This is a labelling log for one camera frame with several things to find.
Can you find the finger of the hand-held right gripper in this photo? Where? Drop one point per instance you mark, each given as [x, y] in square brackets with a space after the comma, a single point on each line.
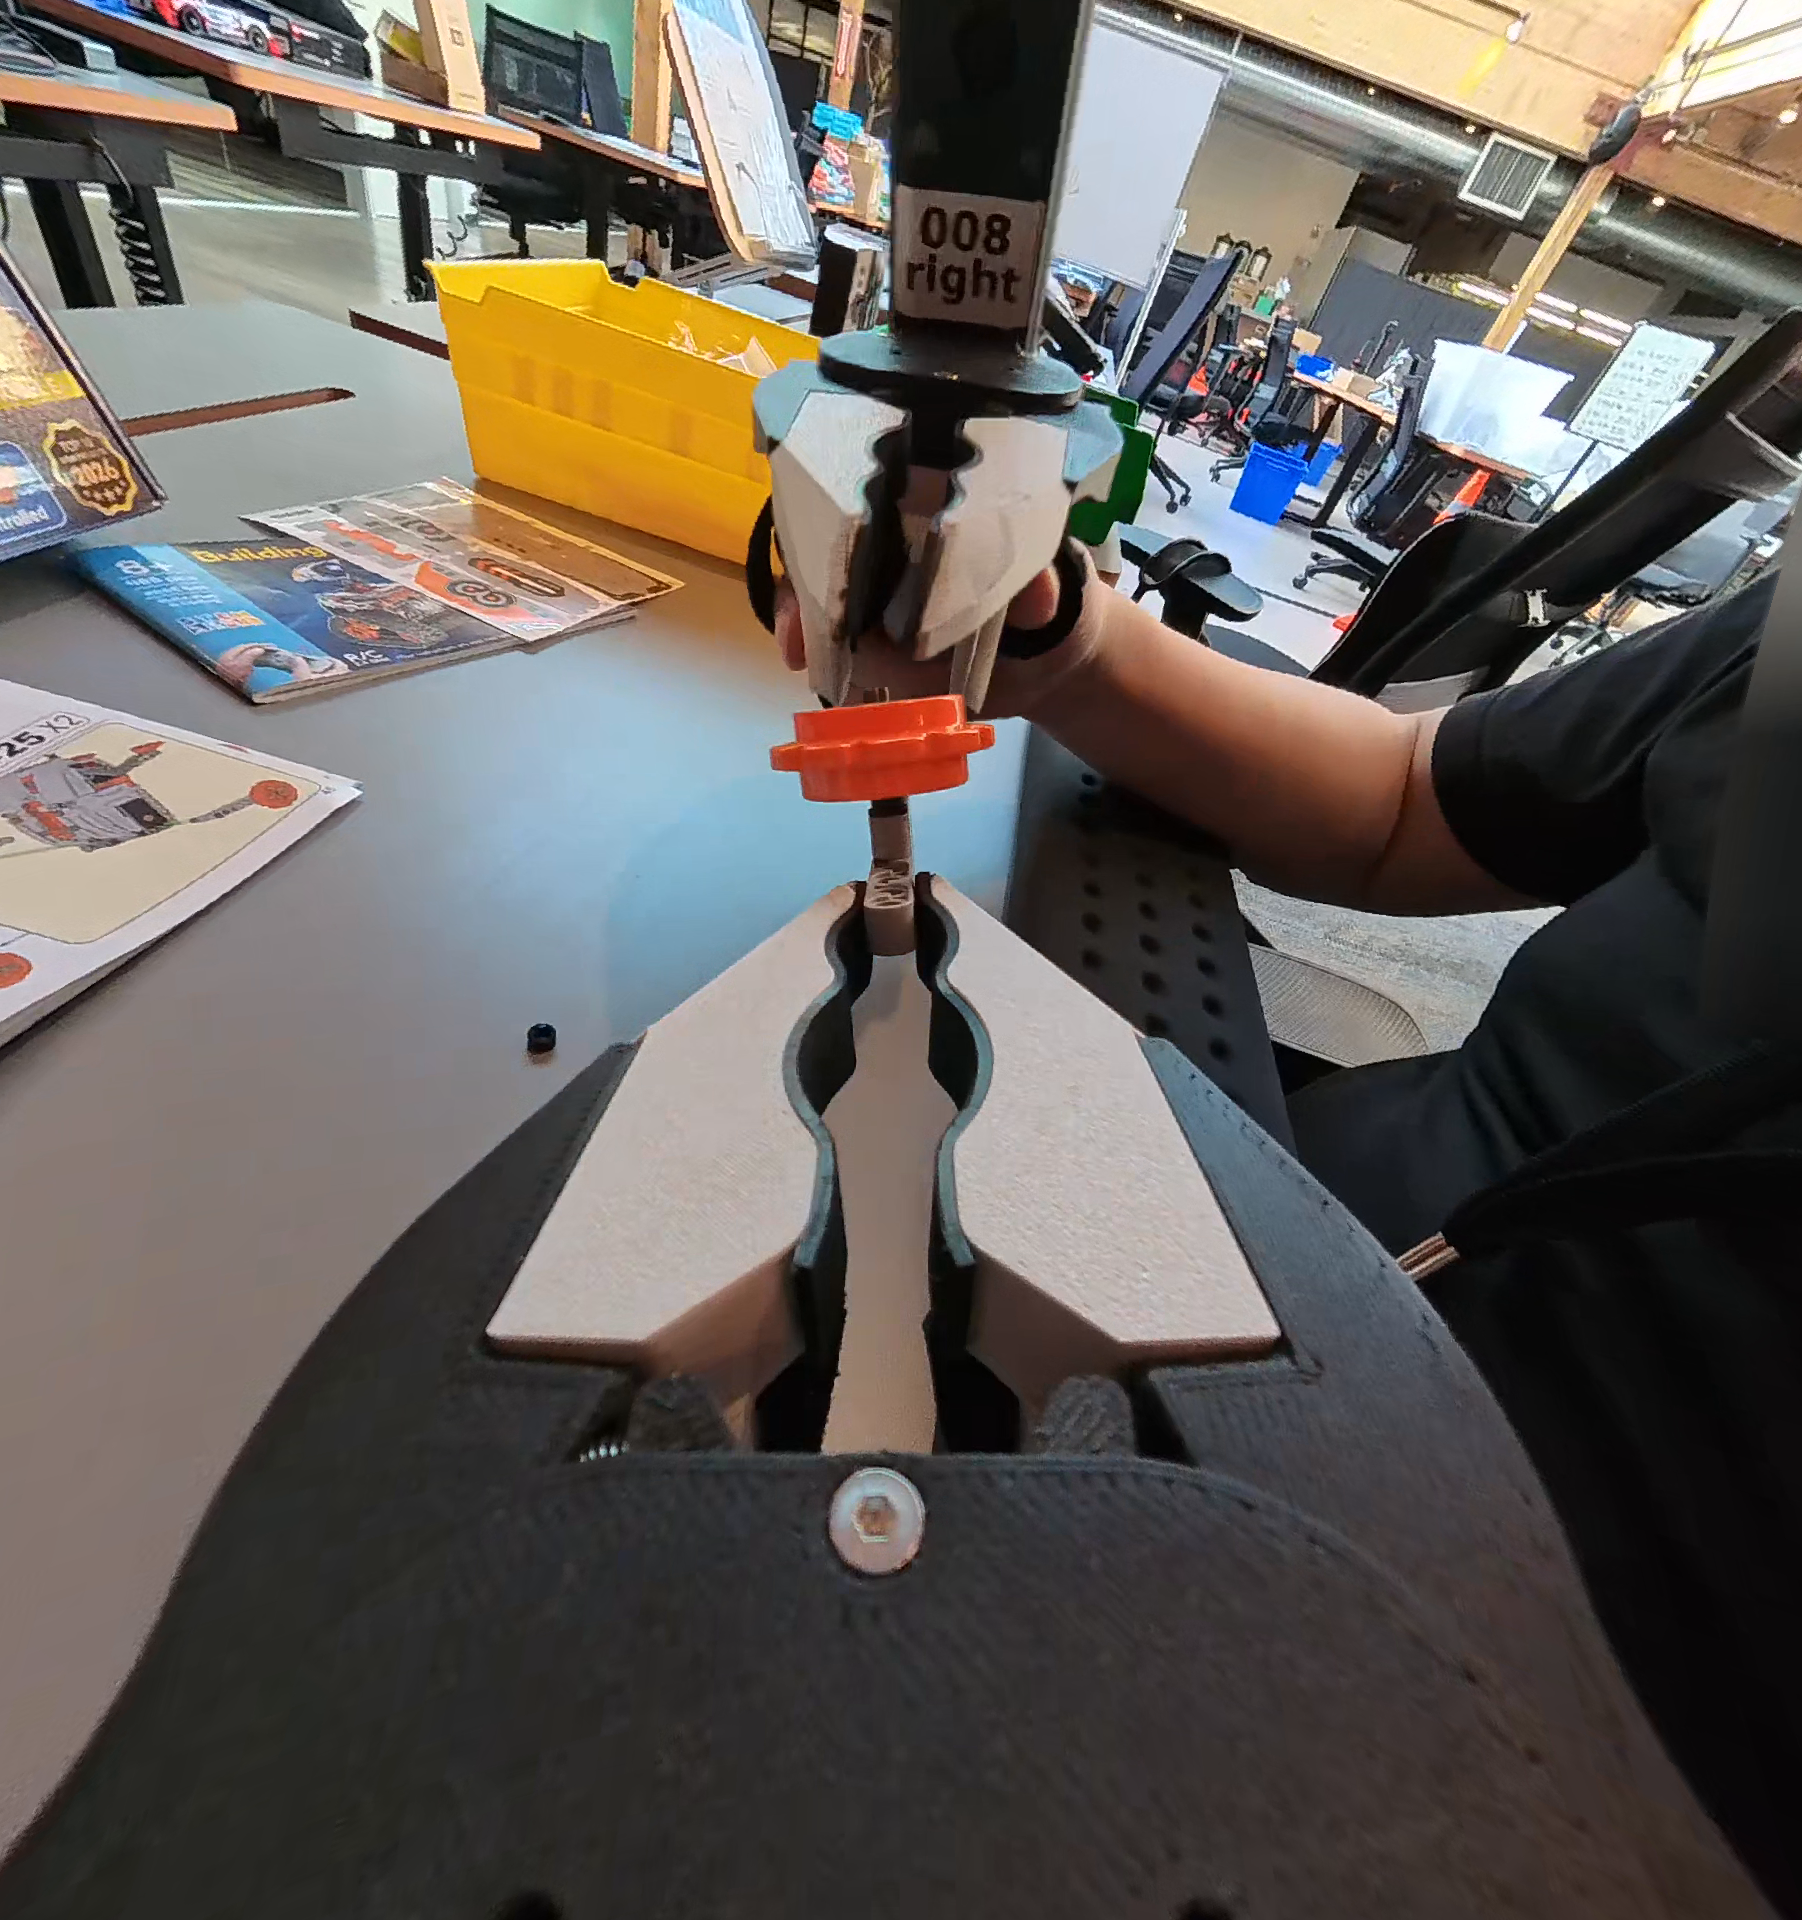
[1021, 510]
[810, 524]

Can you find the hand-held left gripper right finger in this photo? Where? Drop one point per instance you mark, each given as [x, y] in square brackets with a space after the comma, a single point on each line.
[1110, 1170]

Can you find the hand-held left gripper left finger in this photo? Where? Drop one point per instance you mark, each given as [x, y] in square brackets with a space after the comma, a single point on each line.
[660, 1170]

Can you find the orange gear wheel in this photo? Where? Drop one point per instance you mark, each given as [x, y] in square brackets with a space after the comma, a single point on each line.
[871, 750]

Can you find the person's right forearm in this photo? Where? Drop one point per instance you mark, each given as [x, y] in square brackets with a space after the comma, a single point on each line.
[1290, 750]

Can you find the person's right hand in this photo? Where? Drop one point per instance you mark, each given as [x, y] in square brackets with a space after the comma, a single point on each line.
[1057, 676]

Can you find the green plastic bin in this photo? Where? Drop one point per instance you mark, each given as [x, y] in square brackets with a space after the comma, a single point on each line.
[1132, 480]

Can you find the white whiteboard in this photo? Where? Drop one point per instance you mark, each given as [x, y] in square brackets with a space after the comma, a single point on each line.
[1141, 150]

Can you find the black office chair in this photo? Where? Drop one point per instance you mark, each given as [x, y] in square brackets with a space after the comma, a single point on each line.
[1591, 510]
[1201, 585]

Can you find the brown sticker sheet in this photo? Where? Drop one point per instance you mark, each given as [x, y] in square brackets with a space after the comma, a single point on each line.
[601, 564]

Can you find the blue plastic bin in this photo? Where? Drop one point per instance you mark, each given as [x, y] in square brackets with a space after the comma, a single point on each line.
[1268, 480]

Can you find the yellow plastic bin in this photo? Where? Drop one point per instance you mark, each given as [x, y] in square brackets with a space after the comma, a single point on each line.
[586, 405]

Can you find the white orange sticker sheet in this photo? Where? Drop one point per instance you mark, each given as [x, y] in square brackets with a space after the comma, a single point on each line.
[436, 578]

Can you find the blue instruction booklet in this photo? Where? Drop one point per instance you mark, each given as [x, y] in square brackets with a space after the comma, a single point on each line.
[241, 616]

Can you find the open instruction booklet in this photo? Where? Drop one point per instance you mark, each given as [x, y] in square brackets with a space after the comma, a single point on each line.
[121, 839]

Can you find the blue robot kit box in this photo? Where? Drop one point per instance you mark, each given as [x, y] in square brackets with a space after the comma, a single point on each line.
[16, 419]

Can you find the grey air duct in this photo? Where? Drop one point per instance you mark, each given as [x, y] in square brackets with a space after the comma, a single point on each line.
[1381, 136]

